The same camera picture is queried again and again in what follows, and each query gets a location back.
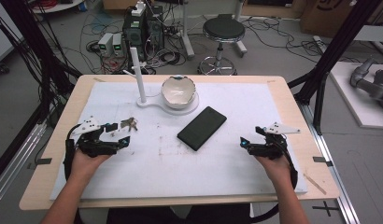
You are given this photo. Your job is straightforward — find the black smartphone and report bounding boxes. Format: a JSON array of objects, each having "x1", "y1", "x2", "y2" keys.
[{"x1": 177, "y1": 105, "x2": 228, "y2": 152}]

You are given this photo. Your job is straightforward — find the bunch of metal keys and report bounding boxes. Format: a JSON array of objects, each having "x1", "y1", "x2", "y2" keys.
[{"x1": 120, "y1": 117, "x2": 139, "y2": 132}]

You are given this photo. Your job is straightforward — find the person's dark clothing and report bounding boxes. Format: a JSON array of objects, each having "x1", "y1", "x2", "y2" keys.
[{"x1": 75, "y1": 203, "x2": 280, "y2": 224}]

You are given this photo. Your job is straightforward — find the grey bench power supply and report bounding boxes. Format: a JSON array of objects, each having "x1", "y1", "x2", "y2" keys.
[
  {"x1": 111, "y1": 33, "x2": 125, "y2": 58},
  {"x1": 97, "y1": 32, "x2": 115, "y2": 58}
]

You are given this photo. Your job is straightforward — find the white stand with post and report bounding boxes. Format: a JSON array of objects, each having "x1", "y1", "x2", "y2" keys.
[{"x1": 122, "y1": 47, "x2": 201, "y2": 117}]

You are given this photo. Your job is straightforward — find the tangle of floor cables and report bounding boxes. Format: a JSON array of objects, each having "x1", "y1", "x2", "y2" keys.
[{"x1": 80, "y1": 8, "x2": 188, "y2": 76}]

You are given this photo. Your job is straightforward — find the white floor platform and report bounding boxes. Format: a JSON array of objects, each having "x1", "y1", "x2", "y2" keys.
[{"x1": 329, "y1": 61, "x2": 383, "y2": 131}]

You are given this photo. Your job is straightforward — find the person's left hand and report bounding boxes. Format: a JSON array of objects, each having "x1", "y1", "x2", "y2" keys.
[{"x1": 69, "y1": 150, "x2": 112, "y2": 185}]

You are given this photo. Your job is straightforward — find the white ceramic bowl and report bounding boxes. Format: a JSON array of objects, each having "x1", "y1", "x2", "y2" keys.
[{"x1": 160, "y1": 75, "x2": 198, "y2": 110}]

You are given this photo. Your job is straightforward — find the aluminium floor rail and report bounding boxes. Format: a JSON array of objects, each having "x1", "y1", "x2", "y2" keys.
[
  {"x1": 0, "y1": 120, "x2": 48, "y2": 207},
  {"x1": 296, "y1": 102, "x2": 361, "y2": 224}
]

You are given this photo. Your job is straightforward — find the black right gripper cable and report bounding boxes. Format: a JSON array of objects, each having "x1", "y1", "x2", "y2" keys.
[{"x1": 281, "y1": 143, "x2": 299, "y2": 190}]

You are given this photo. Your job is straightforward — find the white power strip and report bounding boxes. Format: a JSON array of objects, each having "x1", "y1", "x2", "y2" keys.
[{"x1": 131, "y1": 1, "x2": 148, "y2": 18}]

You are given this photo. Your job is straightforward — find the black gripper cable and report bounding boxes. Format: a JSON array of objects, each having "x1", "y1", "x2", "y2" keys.
[
  {"x1": 63, "y1": 123, "x2": 82, "y2": 182},
  {"x1": 281, "y1": 143, "x2": 299, "y2": 190}
]

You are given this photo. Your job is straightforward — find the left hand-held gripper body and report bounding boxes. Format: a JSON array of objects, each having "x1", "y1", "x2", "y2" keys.
[{"x1": 71, "y1": 116, "x2": 120, "y2": 159}]

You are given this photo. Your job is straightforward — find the black computer tower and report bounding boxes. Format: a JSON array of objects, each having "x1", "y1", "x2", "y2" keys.
[{"x1": 121, "y1": 4, "x2": 165, "y2": 63}]

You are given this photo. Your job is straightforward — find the black round stool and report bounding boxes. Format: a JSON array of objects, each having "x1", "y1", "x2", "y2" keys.
[{"x1": 196, "y1": 16, "x2": 247, "y2": 77}]

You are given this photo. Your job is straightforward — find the black frame post with cables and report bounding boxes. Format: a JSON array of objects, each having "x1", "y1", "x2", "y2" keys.
[{"x1": 0, "y1": 0, "x2": 83, "y2": 185}]

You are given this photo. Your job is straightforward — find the wooden table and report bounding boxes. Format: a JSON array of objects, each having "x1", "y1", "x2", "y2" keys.
[{"x1": 19, "y1": 74, "x2": 341, "y2": 212}]

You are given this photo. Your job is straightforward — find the white table mat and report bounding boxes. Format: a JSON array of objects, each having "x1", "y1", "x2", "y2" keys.
[{"x1": 49, "y1": 80, "x2": 308, "y2": 202}]

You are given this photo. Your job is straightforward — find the white desk leg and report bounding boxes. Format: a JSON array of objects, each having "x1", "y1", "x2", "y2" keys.
[
  {"x1": 179, "y1": 0, "x2": 196, "y2": 61},
  {"x1": 232, "y1": 0, "x2": 248, "y2": 59}
]

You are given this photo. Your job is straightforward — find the white round table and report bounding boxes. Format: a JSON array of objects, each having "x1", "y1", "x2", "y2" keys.
[{"x1": 30, "y1": 0, "x2": 85, "y2": 15}]

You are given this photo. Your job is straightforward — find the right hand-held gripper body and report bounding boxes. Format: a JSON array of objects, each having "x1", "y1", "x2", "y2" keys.
[{"x1": 247, "y1": 121, "x2": 302, "y2": 161}]

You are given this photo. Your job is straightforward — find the person's right hand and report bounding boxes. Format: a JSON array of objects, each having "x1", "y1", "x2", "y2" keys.
[{"x1": 254, "y1": 153, "x2": 294, "y2": 189}]

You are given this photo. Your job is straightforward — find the black tape piece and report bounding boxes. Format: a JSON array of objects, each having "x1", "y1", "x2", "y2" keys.
[
  {"x1": 26, "y1": 157, "x2": 53, "y2": 171},
  {"x1": 312, "y1": 156, "x2": 334, "y2": 168}
]

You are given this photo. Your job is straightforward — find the cardboard box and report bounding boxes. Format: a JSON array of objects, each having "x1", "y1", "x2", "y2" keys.
[{"x1": 299, "y1": 0, "x2": 360, "y2": 39}]

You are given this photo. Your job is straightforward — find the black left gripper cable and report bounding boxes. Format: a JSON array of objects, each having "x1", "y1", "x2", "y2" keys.
[{"x1": 63, "y1": 123, "x2": 82, "y2": 182}]

